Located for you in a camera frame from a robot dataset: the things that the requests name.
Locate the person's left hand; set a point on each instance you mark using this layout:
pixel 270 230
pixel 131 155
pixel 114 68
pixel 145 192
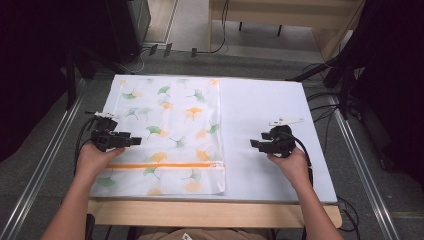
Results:
pixel 91 161

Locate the black cabinet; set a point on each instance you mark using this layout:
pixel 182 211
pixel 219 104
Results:
pixel 128 26

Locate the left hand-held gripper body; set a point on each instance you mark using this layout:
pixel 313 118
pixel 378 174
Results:
pixel 106 138

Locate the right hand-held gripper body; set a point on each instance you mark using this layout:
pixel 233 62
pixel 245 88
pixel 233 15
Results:
pixel 281 143

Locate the metal floor rail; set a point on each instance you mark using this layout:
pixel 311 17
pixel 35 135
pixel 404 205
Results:
pixel 363 170
pixel 40 170

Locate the person's right hand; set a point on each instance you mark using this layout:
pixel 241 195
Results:
pixel 296 168

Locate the dark floor bracket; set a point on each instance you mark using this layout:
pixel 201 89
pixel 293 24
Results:
pixel 153 49
pixel 167 50

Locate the black metal stand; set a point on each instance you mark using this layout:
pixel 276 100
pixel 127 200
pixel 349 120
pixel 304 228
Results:
pixel 345 90

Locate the person's beige clothing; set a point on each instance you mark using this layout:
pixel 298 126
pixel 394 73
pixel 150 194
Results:
pixel 206 235

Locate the ginkgo leaf print laundry bag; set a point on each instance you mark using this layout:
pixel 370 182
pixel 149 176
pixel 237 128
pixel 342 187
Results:
pixel 173 133

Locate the dark curtain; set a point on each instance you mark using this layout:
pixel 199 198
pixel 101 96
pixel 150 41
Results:
pixel 393 83
pixel 30 66

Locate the wooden table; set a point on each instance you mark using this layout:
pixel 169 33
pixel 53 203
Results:
pixel 206 213

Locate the white table mat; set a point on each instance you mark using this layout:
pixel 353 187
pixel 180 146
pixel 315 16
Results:
pixel 260 110

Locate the light wooden bench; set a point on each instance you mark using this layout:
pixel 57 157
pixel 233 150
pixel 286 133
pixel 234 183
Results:
pixel 266 11

